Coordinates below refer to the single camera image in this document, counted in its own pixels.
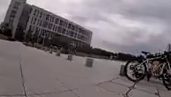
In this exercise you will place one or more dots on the white bicycle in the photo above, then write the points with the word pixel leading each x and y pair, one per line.
pixel 153 66

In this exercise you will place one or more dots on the row of stone bollards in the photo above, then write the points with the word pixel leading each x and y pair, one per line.
pixel 89 62

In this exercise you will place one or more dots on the large grey glass building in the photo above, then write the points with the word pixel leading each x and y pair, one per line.
pixel 44 22

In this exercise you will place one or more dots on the row of trees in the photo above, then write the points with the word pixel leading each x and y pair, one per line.
pixel 106 52

